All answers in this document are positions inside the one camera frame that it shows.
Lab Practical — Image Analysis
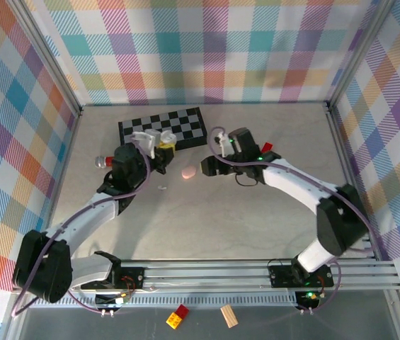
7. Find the red toy microphone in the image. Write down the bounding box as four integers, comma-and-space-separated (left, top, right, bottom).
94, 155, 115, 169

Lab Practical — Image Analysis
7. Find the black grey chessboard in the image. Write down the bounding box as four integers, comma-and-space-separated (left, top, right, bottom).
118, 107, 210, 152

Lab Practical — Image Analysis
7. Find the yellow toy brick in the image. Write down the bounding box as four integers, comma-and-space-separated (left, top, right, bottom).
165, 311, 183, 329

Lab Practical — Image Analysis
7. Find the wooden block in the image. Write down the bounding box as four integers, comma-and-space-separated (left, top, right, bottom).
219, 305, 239, 329

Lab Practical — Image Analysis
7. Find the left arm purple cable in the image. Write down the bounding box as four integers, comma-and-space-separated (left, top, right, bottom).
10, 136, 153, 318

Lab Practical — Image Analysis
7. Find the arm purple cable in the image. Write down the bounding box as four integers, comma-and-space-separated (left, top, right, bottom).
10, 136, 153, 318
209, 126, 379, 316

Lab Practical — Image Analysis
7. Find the thin black cable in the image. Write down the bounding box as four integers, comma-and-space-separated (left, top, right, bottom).
234, 172, 258, 188

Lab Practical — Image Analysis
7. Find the aluminium table side rail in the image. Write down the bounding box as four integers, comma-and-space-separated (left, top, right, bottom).
325, 102, 395, 265
36, 106, 86, 265

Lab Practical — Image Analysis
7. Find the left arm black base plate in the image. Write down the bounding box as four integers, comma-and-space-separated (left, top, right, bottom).
93, 266, 146, 290

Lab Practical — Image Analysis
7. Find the aluminium frame post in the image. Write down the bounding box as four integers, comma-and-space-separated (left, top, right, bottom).
6, 0, 84, 118
325, 0, 397, 114

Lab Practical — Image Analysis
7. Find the aluminium mounting rail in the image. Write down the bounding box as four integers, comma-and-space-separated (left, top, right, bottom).
11, 259, 400, 295

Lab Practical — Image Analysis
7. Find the black cable connector bracket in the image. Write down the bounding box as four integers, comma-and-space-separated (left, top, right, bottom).
296, 290, 321, 310
94, 293, 132, 310

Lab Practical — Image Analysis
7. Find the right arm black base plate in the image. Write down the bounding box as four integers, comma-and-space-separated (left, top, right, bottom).
268, 257, 336, 289

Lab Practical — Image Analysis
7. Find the grey slotted cable duct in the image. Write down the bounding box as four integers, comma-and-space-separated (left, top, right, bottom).
28, 296, 302, 309

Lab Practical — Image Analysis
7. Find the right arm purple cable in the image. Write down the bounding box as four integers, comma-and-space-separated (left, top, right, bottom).
209, 126, 379, 316

